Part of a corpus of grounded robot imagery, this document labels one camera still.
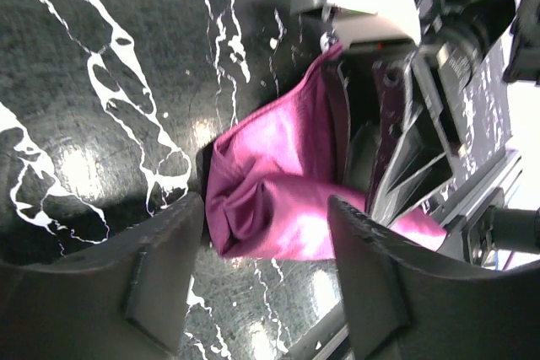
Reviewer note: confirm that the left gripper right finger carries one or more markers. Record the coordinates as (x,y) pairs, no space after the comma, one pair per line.
(403,301)

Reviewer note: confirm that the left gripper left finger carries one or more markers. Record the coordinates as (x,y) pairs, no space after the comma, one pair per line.
(122,299)

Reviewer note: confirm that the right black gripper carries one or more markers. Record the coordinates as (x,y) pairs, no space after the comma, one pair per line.
(472,51)

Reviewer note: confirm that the purple cloth napkin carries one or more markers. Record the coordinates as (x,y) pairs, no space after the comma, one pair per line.
(272,174)

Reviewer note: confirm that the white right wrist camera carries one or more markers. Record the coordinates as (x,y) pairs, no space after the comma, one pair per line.
(358,1)

